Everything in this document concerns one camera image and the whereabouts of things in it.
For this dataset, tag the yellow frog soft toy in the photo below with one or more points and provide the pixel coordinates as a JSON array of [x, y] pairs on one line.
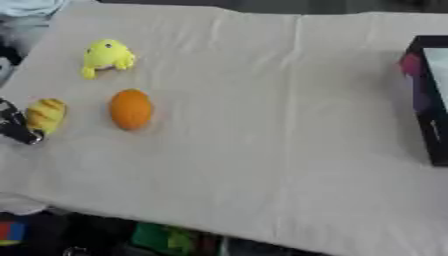
[[106, 55]]

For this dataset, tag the orange toy fruit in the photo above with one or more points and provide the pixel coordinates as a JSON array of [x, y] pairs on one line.
[[130, 109]]

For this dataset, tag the black box with white inside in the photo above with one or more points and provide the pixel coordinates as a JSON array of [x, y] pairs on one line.
[[429, 100]]

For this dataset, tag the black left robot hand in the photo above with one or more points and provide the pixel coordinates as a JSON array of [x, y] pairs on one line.
[[14, 126]]

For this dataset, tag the yellow toy bread loaf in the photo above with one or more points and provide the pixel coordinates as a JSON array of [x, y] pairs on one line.
[[45, 114]]

